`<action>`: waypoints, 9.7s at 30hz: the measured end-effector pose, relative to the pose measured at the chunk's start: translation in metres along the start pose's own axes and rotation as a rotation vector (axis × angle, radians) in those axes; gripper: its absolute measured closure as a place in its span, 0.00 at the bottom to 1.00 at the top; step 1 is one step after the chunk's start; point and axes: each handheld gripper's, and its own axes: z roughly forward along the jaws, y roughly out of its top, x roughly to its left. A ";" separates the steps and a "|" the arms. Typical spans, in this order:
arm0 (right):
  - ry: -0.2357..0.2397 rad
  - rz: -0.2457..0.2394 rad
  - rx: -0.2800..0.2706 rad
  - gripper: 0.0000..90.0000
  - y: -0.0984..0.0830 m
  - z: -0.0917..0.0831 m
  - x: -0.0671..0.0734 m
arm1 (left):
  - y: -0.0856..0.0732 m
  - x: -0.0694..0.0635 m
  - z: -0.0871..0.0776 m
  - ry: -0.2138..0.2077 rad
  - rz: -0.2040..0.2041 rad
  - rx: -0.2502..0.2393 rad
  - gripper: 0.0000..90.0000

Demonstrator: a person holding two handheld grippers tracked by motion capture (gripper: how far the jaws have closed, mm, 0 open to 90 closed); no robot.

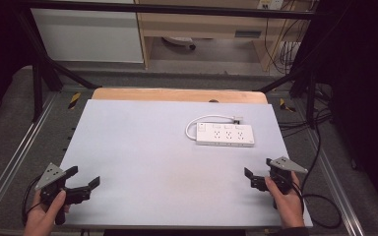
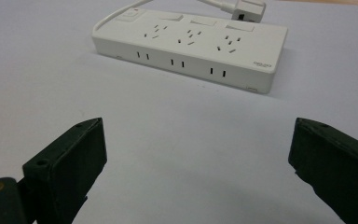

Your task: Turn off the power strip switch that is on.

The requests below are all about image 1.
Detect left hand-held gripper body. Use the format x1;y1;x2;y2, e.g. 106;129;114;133
33;162;93;226

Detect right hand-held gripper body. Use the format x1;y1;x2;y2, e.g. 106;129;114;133
250;155;309;209

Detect person's right hand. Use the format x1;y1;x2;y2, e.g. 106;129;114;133
264;171;306;229

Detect person's left hand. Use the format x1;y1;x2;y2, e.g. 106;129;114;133
23;190;72;236

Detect white power strip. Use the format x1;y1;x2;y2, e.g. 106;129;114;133
195;122;256;148

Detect yellow black tape strip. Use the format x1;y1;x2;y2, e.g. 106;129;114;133
279;97;297;113
67;91;82;111

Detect light grey table mat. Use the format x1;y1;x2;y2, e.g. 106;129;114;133
59;99;314;229

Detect black curtain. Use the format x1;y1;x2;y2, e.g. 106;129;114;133
314;0;378;227
0;0;37;136

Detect wooden table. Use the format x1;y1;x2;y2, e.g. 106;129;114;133
91;87;269;105

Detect white cabinet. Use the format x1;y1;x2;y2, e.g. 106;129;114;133
30;7;145;64

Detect white chair base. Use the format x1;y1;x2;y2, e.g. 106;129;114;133
161;35;198;51

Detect light wooden desk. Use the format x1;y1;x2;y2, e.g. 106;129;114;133
134;0;319;72

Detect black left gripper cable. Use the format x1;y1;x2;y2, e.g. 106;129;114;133
21;176;44;228

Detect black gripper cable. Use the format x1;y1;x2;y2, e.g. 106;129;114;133
289;107;343;230
21;176;44;228

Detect aluminium rail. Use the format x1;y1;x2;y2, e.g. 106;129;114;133
303;129;366;236
0;92;59;224

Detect black floor cables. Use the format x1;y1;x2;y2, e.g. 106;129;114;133
277;82;334;140

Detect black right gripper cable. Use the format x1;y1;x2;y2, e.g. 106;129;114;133
289;107;343;230

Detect white power strip cable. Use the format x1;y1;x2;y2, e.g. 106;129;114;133
185;114;236;141

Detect bundle of black cables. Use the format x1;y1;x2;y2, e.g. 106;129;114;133
263;0;316;76

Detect white wall socket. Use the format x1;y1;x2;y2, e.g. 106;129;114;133
257;0;285;11

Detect black metal frame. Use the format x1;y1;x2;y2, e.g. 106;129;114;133
13;0;329;130

